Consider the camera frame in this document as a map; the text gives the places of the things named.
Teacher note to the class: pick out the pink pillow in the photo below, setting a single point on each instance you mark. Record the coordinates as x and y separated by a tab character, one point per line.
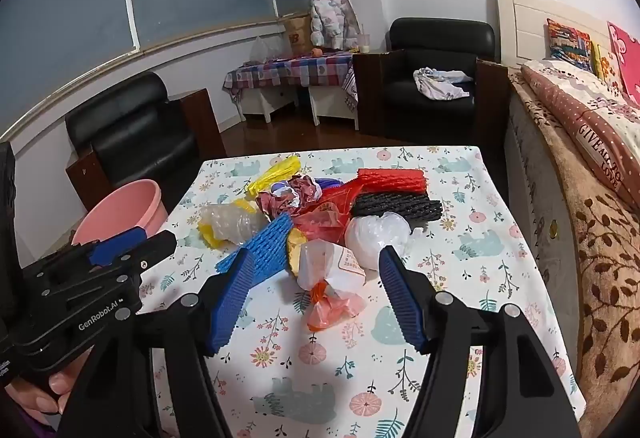
625	52

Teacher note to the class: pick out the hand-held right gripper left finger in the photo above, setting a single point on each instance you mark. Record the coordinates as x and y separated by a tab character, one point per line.
231	300

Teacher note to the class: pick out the pink plastic basin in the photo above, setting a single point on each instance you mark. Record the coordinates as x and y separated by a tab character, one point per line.
125	208

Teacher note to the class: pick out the plastic drink cup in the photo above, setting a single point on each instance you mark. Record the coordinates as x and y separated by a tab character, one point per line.
364	43

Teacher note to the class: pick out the yellow wrapper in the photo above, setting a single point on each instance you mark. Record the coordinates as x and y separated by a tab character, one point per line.
295	245

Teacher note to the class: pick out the red foam net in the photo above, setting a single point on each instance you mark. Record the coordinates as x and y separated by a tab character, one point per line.
392	180

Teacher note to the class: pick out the person's left hand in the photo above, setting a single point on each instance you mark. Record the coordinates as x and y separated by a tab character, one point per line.
47	393

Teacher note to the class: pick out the black foam net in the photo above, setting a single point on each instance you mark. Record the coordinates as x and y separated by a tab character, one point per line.
400	208

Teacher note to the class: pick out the crumpled clear plastic wrap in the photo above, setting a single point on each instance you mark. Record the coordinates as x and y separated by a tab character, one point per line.
235	223

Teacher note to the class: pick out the white translucent plastic bag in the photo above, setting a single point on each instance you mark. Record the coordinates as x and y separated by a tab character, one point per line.
375	235

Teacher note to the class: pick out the clear plastic bag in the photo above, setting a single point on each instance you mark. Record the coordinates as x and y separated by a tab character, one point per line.
265	50

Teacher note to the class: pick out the multicoloured patterned pillow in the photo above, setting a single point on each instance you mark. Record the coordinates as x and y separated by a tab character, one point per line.
567	42

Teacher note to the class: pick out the white paper bag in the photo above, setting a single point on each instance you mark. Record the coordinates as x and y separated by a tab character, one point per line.
325	265

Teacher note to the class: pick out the side table with plaid cloth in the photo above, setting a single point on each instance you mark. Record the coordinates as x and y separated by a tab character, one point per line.
300	67

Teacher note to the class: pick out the white desk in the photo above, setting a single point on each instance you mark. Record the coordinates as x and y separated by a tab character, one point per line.
330	105

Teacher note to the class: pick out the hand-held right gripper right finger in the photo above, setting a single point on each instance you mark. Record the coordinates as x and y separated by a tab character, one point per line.
404	300

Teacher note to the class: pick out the red plastic bag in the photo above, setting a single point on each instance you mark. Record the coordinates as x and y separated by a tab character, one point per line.
325	218

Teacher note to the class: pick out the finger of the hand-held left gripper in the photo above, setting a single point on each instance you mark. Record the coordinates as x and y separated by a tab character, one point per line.
157	245
117	245

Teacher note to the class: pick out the bed with floral bedding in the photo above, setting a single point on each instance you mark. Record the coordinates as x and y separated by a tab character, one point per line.
600	268

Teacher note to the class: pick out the pale printed cloth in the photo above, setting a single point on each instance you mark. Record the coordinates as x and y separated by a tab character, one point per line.
440	85

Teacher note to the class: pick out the floral padded jacket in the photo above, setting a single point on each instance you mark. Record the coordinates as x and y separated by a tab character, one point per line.
327	2

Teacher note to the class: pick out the purple glove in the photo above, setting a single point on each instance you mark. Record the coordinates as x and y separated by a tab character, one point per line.
327	183

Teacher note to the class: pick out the crumpled maroon white wrapper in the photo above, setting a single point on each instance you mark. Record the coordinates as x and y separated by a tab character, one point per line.
280	203

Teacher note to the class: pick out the yellow orange pillow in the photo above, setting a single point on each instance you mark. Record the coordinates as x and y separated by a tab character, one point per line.
605	62

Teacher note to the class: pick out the cream bed headboard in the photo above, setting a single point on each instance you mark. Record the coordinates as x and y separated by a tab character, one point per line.
525	17

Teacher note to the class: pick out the brown paper bag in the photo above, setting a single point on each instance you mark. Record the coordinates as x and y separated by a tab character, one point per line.
298	35

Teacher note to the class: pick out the floral tablecloth table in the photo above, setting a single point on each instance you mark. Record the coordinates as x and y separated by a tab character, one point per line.
450	268

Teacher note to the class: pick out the black armchair with wooden sides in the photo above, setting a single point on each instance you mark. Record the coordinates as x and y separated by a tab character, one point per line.
435	42
130	127

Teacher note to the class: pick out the large frosted window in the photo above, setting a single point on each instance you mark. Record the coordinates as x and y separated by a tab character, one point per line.
75	7

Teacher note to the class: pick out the blue foam net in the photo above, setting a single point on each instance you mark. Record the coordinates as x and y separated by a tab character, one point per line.
265	243

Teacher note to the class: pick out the orange plastic bag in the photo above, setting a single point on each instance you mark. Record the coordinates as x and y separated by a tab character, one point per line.
332	310

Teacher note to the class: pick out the pink dotted quilt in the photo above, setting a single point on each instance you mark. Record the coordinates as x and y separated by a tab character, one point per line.
575	117

